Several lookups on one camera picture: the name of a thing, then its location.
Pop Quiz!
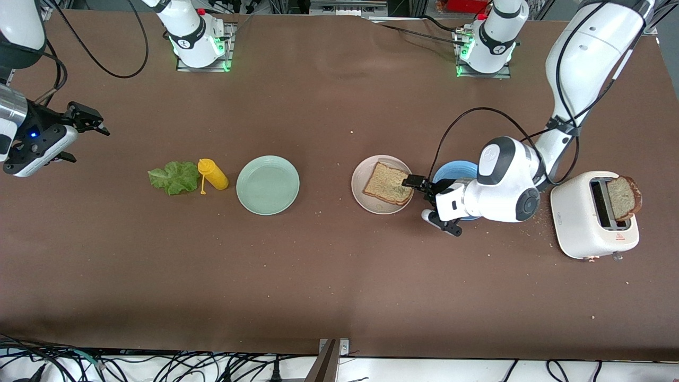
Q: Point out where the brown bread slice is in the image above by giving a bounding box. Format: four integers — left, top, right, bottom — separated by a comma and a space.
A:
606, 176, 643, 222
362, 161, 414, 207

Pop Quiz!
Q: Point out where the green lettuce leaf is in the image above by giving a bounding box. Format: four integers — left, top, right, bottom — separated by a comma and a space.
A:
147, 161, 201, 196

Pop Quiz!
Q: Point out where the yellow squeeze bottle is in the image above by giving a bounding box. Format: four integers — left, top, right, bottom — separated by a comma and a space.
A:
197, 158, 230, 195

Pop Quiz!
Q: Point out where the blue plate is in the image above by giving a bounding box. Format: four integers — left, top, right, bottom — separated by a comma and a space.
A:
432, 160, 481, 221

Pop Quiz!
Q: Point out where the beige plate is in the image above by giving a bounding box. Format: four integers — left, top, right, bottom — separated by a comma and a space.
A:
351, 154, 415, 215

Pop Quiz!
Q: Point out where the mint green plate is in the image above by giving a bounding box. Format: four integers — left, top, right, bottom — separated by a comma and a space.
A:
236, 155, 301, 216

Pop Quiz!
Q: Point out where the white toaster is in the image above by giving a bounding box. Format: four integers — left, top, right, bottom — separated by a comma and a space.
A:
550, 170, 640, 262

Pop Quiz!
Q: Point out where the red box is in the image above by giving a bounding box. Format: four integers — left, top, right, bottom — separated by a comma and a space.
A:
447, 0, 490, 14

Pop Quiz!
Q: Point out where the grey equipment unit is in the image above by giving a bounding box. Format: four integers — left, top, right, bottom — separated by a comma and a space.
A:
309, 0, 389, 16

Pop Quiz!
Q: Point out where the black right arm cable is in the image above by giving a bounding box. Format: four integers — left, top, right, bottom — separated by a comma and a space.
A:
32, 0, 150, 105

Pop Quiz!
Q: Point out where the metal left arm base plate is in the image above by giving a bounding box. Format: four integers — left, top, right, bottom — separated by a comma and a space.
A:
454, 27, 513, 79

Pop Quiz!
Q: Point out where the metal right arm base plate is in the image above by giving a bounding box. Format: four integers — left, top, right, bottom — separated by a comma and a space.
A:
176, 21, 236, 73

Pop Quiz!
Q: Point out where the black table cable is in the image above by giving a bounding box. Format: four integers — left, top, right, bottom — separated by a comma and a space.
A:
369, 15, 467, 46

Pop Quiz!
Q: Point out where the metal table edge bracket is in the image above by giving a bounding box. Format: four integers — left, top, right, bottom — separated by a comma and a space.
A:
319, 338, 350, 356

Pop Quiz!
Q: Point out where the thick black floor cable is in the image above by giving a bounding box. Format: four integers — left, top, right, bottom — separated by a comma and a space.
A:
0, 333, 101, 367

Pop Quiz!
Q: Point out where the teal floor cable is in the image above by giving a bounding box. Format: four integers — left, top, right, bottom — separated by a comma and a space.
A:
66, 350, 109, 370

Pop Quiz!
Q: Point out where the aluminium frame profile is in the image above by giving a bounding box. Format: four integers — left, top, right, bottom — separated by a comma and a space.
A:
654, 0, 679, 27

